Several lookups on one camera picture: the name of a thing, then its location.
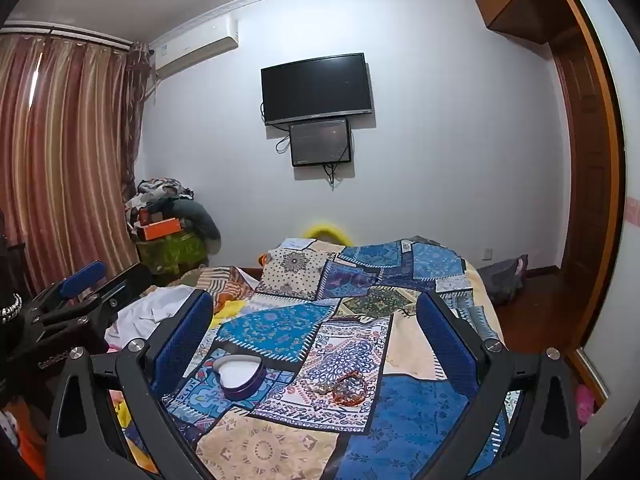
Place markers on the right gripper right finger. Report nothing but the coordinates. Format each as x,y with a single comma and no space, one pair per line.
542,436

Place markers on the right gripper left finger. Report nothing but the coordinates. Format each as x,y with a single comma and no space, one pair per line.
85,439

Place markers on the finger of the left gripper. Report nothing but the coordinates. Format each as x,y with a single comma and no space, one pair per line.
83,279
50,308

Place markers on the purple heart-shaped tin box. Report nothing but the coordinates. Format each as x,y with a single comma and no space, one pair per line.
239,375

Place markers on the white crumpled cloth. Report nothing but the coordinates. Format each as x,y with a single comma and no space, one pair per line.
141,318

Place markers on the orange box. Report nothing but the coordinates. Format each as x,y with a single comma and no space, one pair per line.
159,229

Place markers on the green patterned cloth pile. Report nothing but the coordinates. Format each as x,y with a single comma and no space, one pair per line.
173,254

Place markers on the striped brown pillow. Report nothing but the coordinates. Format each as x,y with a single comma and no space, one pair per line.
222,283

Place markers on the yellow cloth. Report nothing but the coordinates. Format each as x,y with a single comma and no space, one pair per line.
231,309

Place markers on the red striped curtain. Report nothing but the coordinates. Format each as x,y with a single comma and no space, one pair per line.
71,114

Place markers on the patchwork blue bedspread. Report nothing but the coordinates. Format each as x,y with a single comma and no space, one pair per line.
353,388

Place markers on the white air conditioner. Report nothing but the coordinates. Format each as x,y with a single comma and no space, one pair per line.
196,45

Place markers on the wooden wardrobe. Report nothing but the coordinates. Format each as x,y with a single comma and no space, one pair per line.
593,158

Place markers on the small black wall monitor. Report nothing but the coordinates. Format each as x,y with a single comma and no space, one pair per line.
322,142

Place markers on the black wall television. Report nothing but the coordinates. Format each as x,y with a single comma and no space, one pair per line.
332,86

